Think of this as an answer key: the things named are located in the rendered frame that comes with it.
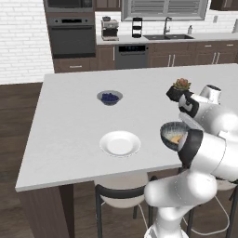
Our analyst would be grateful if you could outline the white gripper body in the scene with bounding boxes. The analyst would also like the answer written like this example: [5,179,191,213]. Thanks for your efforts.
[178,111,205,131]

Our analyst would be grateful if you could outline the dark blue bowl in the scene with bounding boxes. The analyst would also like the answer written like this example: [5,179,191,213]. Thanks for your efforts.
[159,121,191,152]

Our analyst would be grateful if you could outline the grey bowl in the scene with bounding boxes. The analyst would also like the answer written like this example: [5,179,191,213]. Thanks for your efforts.
[96,89,124,107]

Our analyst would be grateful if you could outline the orange food piece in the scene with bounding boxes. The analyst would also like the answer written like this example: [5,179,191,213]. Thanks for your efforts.
[167,134,183,145]

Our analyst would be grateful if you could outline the succulent in black pot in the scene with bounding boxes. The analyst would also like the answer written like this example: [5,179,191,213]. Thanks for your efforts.
[165,77,192,103]

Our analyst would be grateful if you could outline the brown base cupboards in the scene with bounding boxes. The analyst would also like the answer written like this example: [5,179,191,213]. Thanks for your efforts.
[95,44,116,72]
[147,39,238,69]

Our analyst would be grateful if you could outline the white plate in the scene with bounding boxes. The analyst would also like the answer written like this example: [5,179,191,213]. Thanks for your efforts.
[99,130,141,158]

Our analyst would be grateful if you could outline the blue berries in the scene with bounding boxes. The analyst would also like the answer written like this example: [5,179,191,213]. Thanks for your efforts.
[101,92,120,104]

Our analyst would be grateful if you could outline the dark grey dishwasher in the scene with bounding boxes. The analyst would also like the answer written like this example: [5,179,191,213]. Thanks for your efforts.
[114,44,150,71]

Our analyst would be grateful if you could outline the dark sink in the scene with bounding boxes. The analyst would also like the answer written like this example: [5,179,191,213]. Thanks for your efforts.
[142,33,195,41]

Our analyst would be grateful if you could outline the dark sink tap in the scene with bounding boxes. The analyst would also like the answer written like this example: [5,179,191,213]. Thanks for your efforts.
[163,16,174,36]

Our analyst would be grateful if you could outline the window with grey blinds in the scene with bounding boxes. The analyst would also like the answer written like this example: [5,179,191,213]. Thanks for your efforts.
[120,0,209,22]

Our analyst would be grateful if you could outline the silver coffee machine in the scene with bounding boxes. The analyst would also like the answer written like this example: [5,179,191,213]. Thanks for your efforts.
[100,16,120,42]

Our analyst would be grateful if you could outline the brown oven cabinet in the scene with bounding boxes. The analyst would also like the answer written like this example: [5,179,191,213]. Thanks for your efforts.
[44,0,99,74]

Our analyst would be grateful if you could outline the black microwave oven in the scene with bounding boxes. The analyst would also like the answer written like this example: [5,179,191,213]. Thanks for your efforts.
[43,0,95,13]

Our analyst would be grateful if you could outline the brown island base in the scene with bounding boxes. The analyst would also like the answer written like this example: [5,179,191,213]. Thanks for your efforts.
[16,183,75,238]

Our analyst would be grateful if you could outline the black wire stand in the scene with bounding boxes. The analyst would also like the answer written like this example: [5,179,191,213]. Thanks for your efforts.
[131,17,144,39]

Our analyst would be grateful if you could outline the brown wall cupboard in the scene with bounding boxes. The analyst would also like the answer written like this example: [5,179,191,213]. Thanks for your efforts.
[209,0,238,12]
[94,0,123,12]

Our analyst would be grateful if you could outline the black wall oven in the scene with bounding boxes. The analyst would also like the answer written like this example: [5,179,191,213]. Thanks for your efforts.
[46,14,97,60]

